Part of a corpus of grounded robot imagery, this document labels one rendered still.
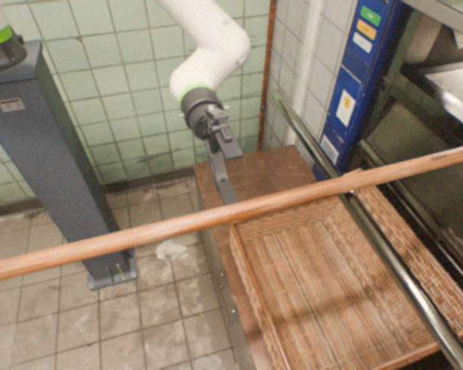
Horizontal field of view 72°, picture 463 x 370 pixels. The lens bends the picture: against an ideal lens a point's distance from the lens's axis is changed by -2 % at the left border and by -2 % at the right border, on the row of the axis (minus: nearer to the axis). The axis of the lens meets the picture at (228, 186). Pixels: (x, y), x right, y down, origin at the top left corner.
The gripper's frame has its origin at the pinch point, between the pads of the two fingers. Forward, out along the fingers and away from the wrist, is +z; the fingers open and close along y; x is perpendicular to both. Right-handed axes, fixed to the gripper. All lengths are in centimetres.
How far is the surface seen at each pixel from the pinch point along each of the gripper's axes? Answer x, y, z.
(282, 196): -6.5, -1.5, 7.4
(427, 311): -19.5, 1.8, 30.7
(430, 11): -42.3, -21.5, -11.4
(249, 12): -46, 15, -117
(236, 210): 1.8, -1.4, 7.6
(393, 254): -20.2, 1.6, 21.6
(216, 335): 4, 119, -10
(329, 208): -46, 52, -22
